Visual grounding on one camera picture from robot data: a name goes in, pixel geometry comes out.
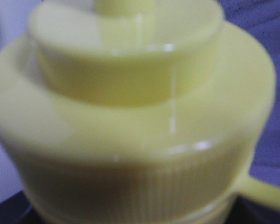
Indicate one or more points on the yellow squeeze bottle with cap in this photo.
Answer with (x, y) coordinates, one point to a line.
(135, 111)

